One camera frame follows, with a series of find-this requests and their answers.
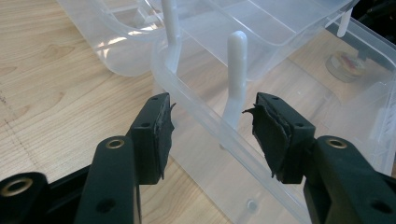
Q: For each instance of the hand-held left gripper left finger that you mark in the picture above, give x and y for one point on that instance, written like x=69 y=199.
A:
x=146 y=143

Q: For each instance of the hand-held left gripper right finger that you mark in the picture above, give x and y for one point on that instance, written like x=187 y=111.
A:
x=289 y=137

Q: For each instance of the clear plastic storage box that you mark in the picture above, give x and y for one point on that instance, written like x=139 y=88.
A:
x=267 y=25

